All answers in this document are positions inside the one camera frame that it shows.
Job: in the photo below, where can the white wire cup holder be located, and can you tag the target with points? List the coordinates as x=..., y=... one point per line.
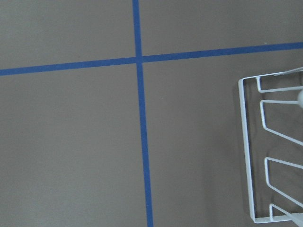
x=297, y=218

